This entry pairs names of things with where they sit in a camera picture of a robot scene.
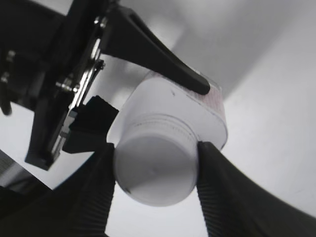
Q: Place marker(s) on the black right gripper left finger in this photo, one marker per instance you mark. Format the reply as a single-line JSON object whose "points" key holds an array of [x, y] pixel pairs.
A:
{"points": [[79, 207]]}

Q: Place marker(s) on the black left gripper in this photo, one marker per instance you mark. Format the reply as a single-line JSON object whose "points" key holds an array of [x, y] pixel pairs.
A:
{"points": [[43, 56]]}

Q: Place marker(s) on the white strawberry yogurt bottle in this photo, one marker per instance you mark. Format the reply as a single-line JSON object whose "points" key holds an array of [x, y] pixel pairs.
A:
{"points": [[156, 95]]}

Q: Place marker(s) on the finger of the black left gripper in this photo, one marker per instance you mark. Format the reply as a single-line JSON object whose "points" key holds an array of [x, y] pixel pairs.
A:
{"points": [[127, 37]]}

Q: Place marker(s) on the white plastic bottle cap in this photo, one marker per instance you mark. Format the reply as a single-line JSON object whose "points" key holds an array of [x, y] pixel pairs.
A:
{"points": [[156, 160]]}

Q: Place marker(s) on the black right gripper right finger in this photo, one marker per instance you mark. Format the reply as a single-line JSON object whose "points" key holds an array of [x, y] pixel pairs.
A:
{"points": [[234, 206]]}

